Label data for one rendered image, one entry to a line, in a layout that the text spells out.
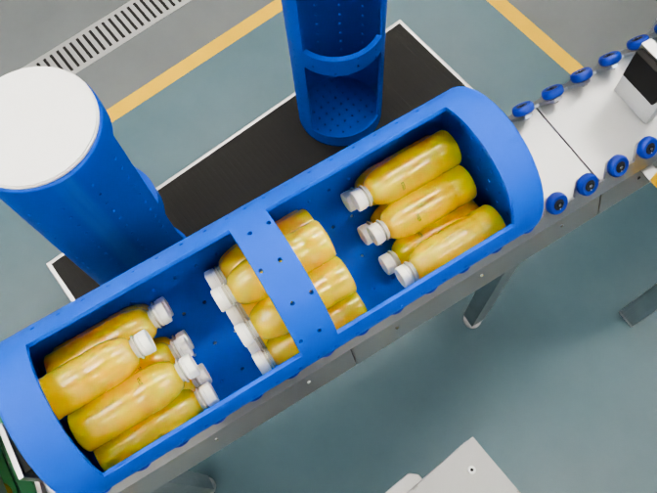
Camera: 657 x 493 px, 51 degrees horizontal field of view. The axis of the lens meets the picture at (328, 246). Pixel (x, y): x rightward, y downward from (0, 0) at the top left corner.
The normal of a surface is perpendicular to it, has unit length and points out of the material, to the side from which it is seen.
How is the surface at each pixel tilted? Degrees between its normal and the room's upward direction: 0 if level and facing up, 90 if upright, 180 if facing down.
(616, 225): 0
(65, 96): 0
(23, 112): 0
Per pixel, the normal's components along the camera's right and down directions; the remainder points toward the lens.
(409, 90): -0.04, -0.36
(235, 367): -0.22, -0.66
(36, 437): 0.18, 0.00
